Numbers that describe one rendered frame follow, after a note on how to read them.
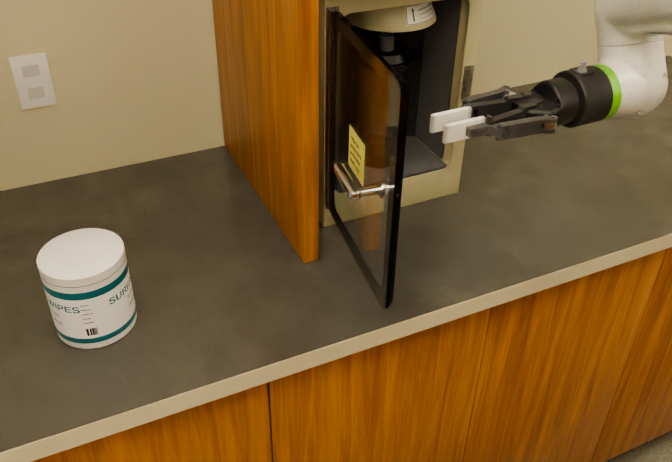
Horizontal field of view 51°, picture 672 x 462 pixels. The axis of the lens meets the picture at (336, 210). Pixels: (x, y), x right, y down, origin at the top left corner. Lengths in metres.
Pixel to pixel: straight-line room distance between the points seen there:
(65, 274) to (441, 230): 0.71
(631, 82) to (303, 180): 0.55
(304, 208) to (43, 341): 0.48
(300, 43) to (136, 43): 0.57
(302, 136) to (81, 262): 0.40
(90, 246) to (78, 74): 0.53
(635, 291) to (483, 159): 0.44
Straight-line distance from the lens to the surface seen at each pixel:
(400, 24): 1.30
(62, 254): 1.16
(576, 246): 1.44
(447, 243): 1.38
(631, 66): 1.23
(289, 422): 1.30
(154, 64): 1.60
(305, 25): 1.09
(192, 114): 1.67
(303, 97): 1.13
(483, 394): 1.56
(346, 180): 1.04
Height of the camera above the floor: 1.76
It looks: 35 degrees down
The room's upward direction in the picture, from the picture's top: 1 degrees clockwise
